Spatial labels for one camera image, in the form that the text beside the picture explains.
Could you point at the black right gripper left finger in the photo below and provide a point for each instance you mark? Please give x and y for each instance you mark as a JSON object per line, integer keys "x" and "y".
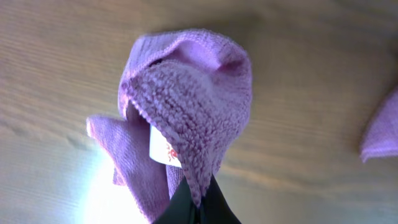
{"x": 181, "y": 209}

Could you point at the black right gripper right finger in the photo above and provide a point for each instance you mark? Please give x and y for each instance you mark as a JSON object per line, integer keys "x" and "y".
{"x": 214, "y": 208}

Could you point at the purple microfiber cloth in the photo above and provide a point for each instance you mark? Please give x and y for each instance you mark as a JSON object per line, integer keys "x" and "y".
{"x": 183, "y": 98}

